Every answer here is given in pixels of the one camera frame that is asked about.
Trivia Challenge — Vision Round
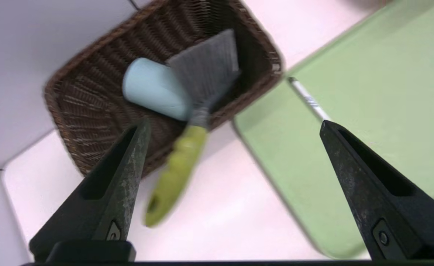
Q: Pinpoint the dark brown wicker basket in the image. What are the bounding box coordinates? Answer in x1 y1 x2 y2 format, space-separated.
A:
44 0 284 178

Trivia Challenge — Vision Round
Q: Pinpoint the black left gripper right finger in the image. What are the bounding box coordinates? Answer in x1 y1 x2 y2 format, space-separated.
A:
320 120 434 260

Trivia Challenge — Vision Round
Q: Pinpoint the light green plastic tray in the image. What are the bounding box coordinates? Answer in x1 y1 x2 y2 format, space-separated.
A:
233 0 434 259

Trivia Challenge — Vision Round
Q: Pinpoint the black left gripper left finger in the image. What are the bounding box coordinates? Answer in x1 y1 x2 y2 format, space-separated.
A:
29 120 152 261

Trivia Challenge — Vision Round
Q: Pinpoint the white pen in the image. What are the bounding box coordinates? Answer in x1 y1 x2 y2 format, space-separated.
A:
288 76 332 122

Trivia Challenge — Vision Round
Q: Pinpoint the blue-grey plastic cup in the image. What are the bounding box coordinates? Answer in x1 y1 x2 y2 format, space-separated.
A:
122 57 193 122

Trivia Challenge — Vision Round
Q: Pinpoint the green-handled black dust brush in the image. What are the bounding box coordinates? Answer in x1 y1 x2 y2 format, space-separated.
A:
143 29 241 228

